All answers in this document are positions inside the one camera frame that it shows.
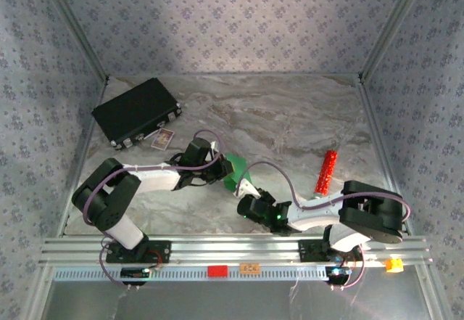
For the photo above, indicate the green paper sheet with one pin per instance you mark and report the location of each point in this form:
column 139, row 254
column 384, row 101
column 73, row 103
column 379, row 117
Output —
column 235, row 169

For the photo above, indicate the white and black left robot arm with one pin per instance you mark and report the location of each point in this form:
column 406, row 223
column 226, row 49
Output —
column 156, row 178

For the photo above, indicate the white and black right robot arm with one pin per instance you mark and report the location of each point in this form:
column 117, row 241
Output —
column 319, row 215

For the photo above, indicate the colourful card pack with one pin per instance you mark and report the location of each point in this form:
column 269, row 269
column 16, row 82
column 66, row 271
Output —
column 162, row 139

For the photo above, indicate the orange label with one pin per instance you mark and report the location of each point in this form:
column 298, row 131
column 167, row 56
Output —
column 249, row 268

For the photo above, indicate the red glitter tube silver base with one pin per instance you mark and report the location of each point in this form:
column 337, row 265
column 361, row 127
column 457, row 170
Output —
column 326, row 173

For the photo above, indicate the red label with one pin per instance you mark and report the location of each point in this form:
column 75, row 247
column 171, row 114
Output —
column 217, row 270

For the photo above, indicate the black hard case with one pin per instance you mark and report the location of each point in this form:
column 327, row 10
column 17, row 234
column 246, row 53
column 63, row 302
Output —
column 134, row 111

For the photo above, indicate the black right controller board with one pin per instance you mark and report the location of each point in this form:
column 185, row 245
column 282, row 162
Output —
column 337, row 272

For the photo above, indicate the black controller board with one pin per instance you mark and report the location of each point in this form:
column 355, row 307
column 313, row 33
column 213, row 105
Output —
column 337, row 272
column 134, row 272

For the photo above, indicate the black left controller board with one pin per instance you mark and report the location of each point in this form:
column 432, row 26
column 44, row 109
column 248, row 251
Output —
column 134, row 272

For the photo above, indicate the orange yellow block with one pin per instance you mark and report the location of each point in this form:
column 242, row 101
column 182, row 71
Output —
column 394, row 265

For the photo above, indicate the aluminium mounting rail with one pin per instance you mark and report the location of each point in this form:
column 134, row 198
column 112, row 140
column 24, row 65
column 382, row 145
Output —
column 232, row 247

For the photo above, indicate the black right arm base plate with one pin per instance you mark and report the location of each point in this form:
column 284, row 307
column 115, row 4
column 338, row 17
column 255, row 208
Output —
column 308, row 251

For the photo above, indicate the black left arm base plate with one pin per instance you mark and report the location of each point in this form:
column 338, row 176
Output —
column 163, row 251

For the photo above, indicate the aluminium side rail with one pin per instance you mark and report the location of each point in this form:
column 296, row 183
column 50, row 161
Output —
column 378, row 135
column 86, row 149

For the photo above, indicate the aluminium frame post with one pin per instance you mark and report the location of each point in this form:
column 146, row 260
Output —
column 74, row 26
column 393, row 26

